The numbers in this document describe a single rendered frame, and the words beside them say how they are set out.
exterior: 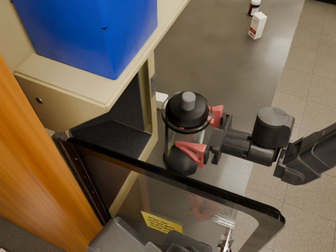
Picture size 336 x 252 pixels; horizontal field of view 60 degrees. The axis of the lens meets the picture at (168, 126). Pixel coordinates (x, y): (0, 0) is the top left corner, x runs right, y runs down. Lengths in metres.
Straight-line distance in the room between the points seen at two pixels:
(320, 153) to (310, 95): 2.00
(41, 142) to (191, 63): 0.96
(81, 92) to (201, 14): 1.18
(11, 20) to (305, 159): 0.51
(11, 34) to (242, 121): 0.80
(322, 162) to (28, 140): 0.49
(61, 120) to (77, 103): 0.06
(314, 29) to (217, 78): 2.24
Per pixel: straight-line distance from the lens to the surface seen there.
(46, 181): 0.29
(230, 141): 0.62
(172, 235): 0.43
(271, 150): 0.62
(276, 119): 0.58
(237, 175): 0.89
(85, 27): 0.27
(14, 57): 0.34
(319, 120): 2.43
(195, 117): 0.59
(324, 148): 0.58
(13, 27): 0.34
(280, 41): 1.36
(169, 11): 0.39
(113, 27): 0.27
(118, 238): 0.33
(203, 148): 0.60
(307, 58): 2.90
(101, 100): 0.28
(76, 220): 0.39
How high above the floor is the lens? 1.72
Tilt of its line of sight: 54 degrees down
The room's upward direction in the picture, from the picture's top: straight up
